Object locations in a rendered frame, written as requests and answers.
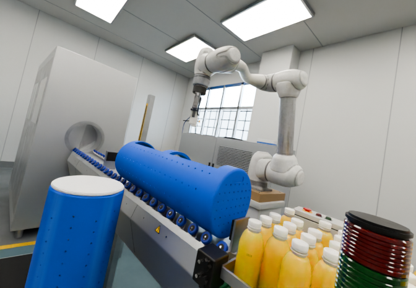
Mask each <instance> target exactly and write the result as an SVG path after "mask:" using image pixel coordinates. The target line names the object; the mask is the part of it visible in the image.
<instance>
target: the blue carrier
mask: <svg viewBox="0 0 416 288"><path fill-rule="evenodd" d="M175 155H179V157H178V156H175ZM115 167H116V171H117V172H118V174H119V175H120V176H121V177H123V178H125V179H126V180H127V181H129V182H131V183H132V184H133V185H136V186H137V187H138V188H140V189H142V190H143V191H145V192H146V193H148V194H150V195H151V196H152V197H154V198H157V199H158V200H159V201H160V202H161V203H164V204H166V206H168V207H170V208H171V209H174V210H175V211H176V212H177V213H179V214H181V215H182V216H185V218H187V219H188V220H190V221H191V222H193V223H196V224H197V225H198V226H200V227H201V228H202V229H204V230H206V231H208V232H210V233H211V234H212V235H213V236H215V237H217V238H227V237H229V235H230V229H231V225H232V220H233V219H237V218H240V217H245V216H246V214H247V212H248V208H249V204H250V201H251V182H250V179H249V176H248V174H247V173H246V172H245V171H244V170H242V169H240V168H236V167H232V166H229V165H224V166H222V167H219V168H214V167H210V166H208V165H204V164H200V163H198V162H194V161H192V160H191V159H190V158H189V157H188V156H187V155H186V154H184V153H182V152H178V151H174V150H167V151H163V152H162V151H158V150H155V149H154V147H153V146H152V145H150V144H149V143H146V142H143V141H132V142H129V143H127V144H125V145H124V146H123V147H122V148H121V149H120V150H119V152H118V154H117V156H116V160H115Z"/></svg>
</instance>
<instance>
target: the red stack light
mask: <svg viewBox="0 0 416 288"><path fill-rule="evenodd" d="M413 245H414V242H413V241H412V240H411V239H409V240H401V239H397V238H392V237H388V236H385V235H381V234H379V233H376V232H373V231H370V230H368V229H365V228H363V227H360V226H358V225H356V224H354V223H352V222H351V221H349V220H348V218H347V217H346V218H344V224H343V229H342V236H341V241H340V249H341V250H342V251H343V252H344V253H345V254H346V255H347V256H348V257H349V258H351V259H353V260H354V261H356V262H358V263H360V264H361V265H363V266H365V267H367V268H370V269H372V270H374V271H376V272H379V273H381V274H384V275H387V276H391V277H396V278H400V279H404V278H408V277H409V274H410V272H409V271H410V265H411V264H410V263H411V259H412V250H413Z"/></svg>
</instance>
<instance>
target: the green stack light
mask: <svg viewBox="0 0 416 288"><path fill-rule="evenodd" d="M408 284H409V278H404V279H400V278H396V277H391V276H387V275H384V274H381V273H379V272H376V271H374V270H372V269H370V268H367V267H365V266H363V265H361V264H360V263H358V262H356V261H354V260H353V259H351V258H349V257H348V256H347V255H346V254H345V253H344V252H343V251H342V250H341V249H339V257H338V261H337V269H336V277H335V282H334V288H408Z"/></svg>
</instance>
